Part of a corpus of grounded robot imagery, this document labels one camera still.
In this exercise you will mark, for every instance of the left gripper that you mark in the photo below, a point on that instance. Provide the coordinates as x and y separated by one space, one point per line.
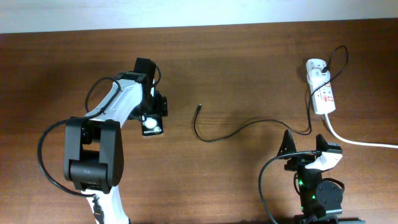
160 107

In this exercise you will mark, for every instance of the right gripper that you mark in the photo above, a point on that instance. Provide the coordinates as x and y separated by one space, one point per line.
290 145

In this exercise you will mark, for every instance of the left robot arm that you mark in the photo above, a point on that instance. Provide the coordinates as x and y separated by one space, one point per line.
94 159

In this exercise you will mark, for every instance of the white USB charger plug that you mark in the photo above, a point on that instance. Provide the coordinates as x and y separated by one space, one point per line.
316 76

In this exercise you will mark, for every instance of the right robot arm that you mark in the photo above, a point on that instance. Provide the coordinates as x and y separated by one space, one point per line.
320 198

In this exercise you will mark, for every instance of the black Galaxy flip phone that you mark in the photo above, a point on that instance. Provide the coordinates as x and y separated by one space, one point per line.
152 126

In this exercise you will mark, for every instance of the white power strip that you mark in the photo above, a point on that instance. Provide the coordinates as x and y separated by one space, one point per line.
322 95

